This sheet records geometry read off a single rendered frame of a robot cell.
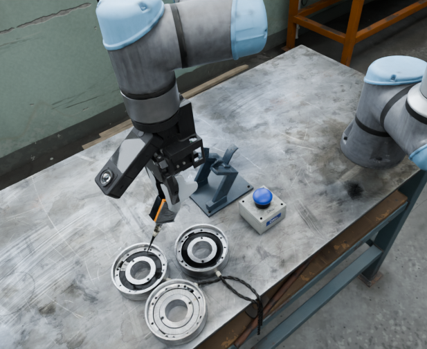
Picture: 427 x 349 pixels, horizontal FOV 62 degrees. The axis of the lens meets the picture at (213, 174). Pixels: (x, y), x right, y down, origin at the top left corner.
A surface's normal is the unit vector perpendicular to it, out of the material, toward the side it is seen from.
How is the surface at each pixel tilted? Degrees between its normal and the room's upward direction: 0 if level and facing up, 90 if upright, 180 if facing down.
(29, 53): 90
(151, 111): 90
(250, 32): 77
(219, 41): 85
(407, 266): 0
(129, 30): 88
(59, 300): 0
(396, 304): 0
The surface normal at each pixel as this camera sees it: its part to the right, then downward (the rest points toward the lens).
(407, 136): -0.95, 0.29
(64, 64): 0.59, 0.56
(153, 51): 0.20, 0.56
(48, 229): -0.08, -0.68
